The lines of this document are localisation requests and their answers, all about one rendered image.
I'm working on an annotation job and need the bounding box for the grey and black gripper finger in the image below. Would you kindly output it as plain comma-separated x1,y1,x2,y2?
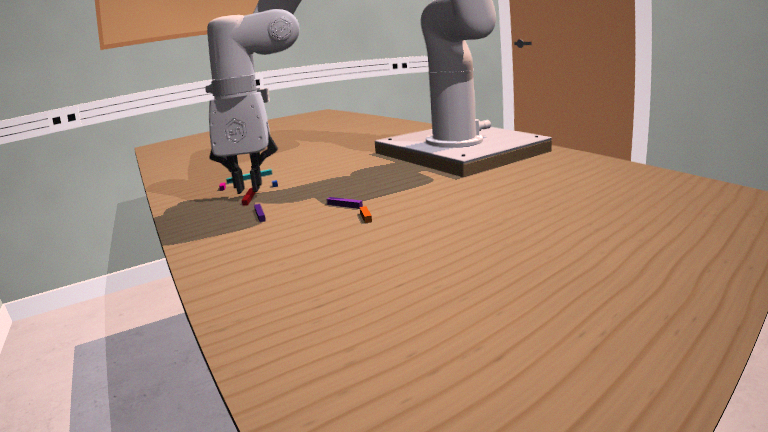
209,150,245,194
250,132,278,192

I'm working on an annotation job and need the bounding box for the red rod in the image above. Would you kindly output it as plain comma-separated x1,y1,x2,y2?
242,188,256,206

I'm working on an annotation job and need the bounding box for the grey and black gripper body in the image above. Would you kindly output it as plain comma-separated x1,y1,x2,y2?
209,90,270,157

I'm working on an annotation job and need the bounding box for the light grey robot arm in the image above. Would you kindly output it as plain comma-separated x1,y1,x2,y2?
205,0,496,148

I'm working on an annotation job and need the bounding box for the purple rod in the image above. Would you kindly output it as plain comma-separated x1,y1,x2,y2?
327,197,363,209
254,204,266,222

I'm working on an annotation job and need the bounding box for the turquoise rod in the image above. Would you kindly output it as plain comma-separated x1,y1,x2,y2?
226,169,272,184

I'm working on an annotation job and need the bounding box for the orange rod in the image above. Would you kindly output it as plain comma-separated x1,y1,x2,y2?
360,206,372,223

